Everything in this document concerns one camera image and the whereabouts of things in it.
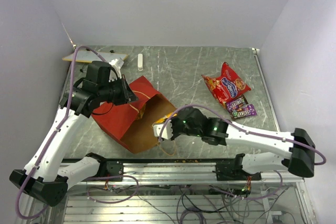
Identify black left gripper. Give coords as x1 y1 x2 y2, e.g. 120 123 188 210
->
98 74 139 105

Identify red brown paper bag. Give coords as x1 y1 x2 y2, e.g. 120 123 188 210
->
91 76 176 154

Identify red snack packet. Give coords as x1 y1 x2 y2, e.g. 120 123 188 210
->
219 62 251 99

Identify purple snack packet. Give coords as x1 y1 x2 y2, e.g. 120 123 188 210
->
226 95 248 112

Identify orange red chips packet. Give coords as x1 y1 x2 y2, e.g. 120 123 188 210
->
202 75 237 108

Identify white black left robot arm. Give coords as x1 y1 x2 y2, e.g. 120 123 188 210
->
9 60 138 207

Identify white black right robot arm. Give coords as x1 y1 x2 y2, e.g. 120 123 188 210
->
170 107 315 180

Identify white marker pen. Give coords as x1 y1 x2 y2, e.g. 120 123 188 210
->
137 54 144 71

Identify white board yellow edge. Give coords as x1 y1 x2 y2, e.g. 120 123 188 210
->
62 50 128 63

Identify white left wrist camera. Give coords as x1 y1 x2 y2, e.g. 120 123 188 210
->
109 58 124 79

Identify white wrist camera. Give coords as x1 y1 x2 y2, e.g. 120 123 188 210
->
152 120 173 142
109 58 124 79

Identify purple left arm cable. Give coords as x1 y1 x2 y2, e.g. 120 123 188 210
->
15 45 107 220

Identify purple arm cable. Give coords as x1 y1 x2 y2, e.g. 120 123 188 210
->
157 104 327 166
15 45 107 220

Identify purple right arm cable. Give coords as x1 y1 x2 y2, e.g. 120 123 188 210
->
157 104 327 166

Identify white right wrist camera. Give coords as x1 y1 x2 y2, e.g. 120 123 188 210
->
152 120 173 142

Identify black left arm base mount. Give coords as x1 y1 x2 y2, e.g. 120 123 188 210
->
87 161 124 182

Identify aluminium frame rail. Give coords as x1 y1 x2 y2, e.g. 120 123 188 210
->
65 158 305 185

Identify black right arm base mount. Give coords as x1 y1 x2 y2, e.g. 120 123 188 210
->
212 157 261 181

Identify loose cables under frame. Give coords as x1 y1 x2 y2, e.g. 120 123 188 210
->
86 174 289 224

